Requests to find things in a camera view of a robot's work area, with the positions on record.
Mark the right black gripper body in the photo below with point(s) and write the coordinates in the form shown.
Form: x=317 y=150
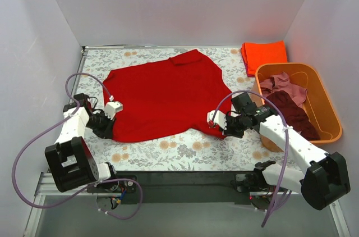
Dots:
x=228 y=128

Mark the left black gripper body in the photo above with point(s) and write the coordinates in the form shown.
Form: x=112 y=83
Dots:
x=106 y=127

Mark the red t shirt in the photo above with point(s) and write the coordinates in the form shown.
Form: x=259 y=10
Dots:
x=167 y=97

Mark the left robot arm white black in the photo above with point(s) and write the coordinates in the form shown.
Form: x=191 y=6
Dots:
x=69 y=159

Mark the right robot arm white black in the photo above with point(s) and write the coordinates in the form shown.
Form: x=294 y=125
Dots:
x=322 y=178

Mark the floral patterned table mat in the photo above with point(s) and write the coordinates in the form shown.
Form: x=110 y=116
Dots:
x=191 y=150

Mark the folded magenta shirt under orange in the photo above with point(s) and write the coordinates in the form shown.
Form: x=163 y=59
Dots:
x=250 y=72

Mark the dark maroon t shirt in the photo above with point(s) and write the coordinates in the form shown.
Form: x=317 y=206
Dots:
x=294 y=115

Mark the pink t shirt in basket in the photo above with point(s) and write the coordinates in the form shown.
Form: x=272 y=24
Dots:
x=281 y=82

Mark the folded orange t shirt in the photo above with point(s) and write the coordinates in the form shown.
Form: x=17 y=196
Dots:
x=258 y=54

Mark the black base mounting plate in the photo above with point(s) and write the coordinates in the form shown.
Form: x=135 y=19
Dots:
x=198 y=186

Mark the orange plastic basket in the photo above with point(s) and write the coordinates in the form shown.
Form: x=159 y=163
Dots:
x=317 y=106

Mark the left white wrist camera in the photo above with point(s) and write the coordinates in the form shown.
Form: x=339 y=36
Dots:
x=112 y=108

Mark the aluminium frame rail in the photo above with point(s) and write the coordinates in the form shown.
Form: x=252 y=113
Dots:
x=186 y=204

